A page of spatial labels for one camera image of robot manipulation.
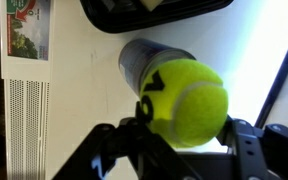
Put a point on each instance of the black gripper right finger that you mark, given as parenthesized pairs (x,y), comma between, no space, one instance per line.
(260,153)

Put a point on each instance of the white window sill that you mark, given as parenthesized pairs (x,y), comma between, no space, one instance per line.
(84,66)

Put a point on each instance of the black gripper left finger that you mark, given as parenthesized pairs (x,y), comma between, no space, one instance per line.
(124,153)

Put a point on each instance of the white panel heater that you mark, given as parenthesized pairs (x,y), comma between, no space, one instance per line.
(27,116)

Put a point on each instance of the yellow tennis ball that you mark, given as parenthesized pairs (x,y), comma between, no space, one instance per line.
(187,103)

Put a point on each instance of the blue drink can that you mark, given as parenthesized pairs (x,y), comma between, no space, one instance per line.
(139,61)

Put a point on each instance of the colourful heater label sticker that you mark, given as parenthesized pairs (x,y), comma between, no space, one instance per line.
(27,33)

